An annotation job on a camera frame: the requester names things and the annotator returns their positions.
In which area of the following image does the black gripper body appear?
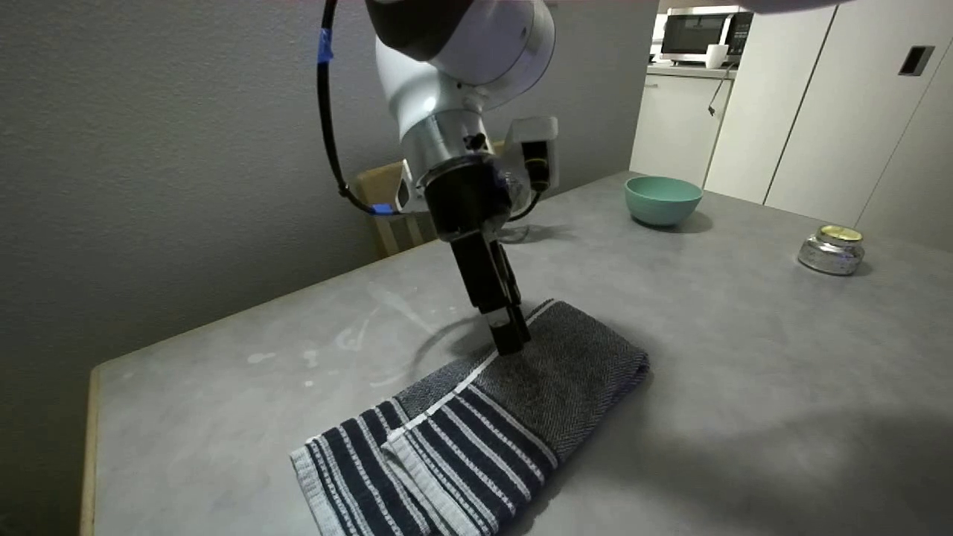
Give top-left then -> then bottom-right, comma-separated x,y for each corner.
422,158 -> 519,246

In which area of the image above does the dark blue striped towel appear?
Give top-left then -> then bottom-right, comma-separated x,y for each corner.
290,295 -> 653,536

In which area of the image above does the wooden chair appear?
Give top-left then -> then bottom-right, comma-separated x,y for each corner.
354,158 -> 443,258

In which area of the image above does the green bowl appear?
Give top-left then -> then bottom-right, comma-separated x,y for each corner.
619,173 -> 707,233

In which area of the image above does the white counter cabinet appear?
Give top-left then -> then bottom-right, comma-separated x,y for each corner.
628,62 -> 740,190

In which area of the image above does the white microwave oven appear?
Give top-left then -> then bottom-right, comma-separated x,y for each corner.
656,2 -> 756,71

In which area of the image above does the candle in glass jar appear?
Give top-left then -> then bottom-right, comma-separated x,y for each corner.
795,222 -> 868,281

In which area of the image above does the tall white cabinet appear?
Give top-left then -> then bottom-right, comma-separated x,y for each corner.
702,0 -> 953,251

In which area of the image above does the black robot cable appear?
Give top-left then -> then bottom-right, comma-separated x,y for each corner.
314,0 -> 442,220

